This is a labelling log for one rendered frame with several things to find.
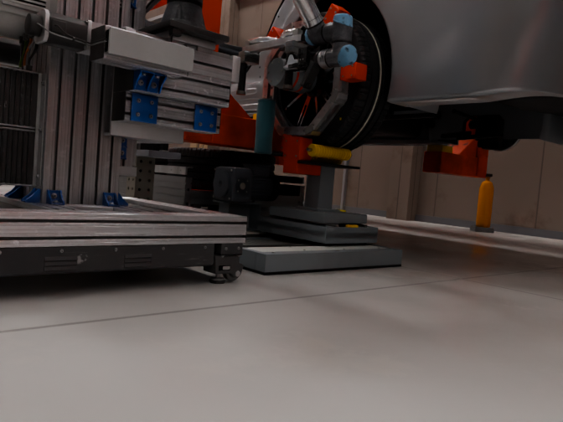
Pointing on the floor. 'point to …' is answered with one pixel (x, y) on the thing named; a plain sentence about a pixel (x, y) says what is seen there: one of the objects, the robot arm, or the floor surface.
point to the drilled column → (143, 183)
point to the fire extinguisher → (484, 207)
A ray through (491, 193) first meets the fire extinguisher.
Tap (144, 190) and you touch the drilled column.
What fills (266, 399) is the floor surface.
